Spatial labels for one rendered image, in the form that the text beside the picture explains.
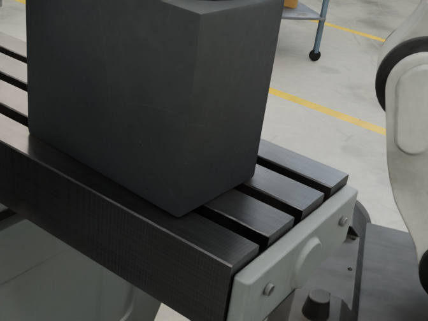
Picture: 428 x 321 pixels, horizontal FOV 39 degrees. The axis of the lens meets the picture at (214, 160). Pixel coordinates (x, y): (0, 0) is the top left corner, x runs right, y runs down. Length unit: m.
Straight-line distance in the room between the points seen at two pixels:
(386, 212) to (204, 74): 2.20
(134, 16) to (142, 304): 0.89
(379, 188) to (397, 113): 1.88
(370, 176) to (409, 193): 1.85
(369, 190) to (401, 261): 1.49
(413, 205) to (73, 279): 0.60
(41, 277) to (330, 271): 0.53
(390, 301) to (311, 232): 0.63
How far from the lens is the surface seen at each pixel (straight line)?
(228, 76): 0.53
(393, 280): 1.27
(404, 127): 0.97
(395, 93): 0.95
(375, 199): 2.73
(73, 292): 1.13
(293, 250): 0.57
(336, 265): 1.22
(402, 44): 0.97
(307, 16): 4.27
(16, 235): 0.95
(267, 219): 0.57
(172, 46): 0.50
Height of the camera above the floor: 1.28
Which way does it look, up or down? 28 degrees down
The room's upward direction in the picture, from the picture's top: 8 degrees clockwise
